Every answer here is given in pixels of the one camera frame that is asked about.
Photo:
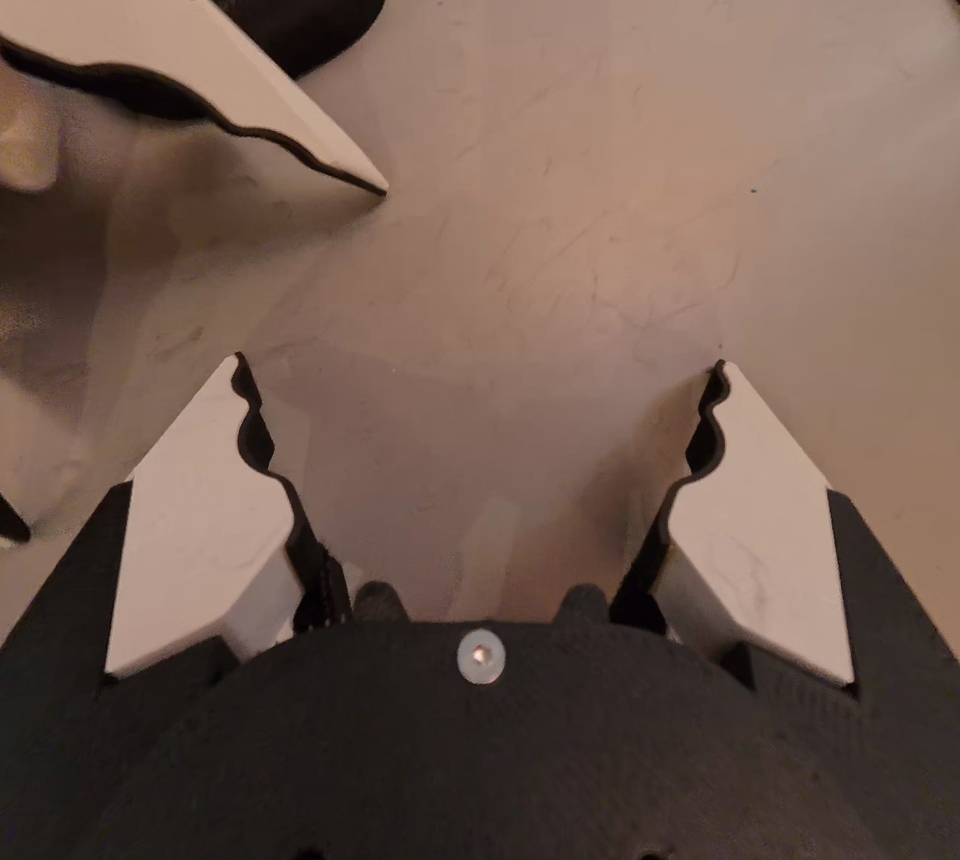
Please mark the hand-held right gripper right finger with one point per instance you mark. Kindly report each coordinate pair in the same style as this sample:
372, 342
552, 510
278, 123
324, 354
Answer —
757, 545

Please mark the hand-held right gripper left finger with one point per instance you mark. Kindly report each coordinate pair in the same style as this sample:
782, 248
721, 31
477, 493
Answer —
195, 537

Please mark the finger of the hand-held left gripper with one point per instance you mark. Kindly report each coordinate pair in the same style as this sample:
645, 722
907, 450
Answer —
127, 20
10, 522

